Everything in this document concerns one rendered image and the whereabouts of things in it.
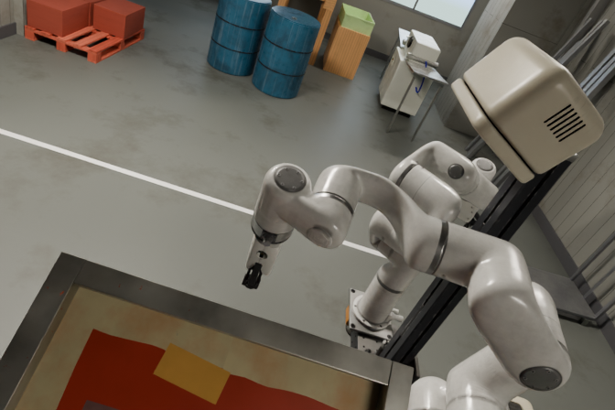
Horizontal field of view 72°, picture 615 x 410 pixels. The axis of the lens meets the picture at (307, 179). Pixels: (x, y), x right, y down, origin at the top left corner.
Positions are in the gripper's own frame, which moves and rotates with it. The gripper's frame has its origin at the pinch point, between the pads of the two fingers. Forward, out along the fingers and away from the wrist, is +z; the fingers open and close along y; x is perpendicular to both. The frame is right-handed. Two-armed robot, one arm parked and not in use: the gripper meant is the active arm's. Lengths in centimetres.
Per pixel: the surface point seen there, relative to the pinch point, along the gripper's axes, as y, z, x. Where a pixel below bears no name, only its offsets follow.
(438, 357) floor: 72, 178, -136
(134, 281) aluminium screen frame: -15.8, -11.8, 17.3
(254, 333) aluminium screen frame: -17.5, -11.4, -2.9
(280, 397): -23.8, -6.0, -10.0
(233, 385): -24.2, -5.9, -2.5
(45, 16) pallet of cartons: 301, 216, 278
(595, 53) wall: 445, 113, -290
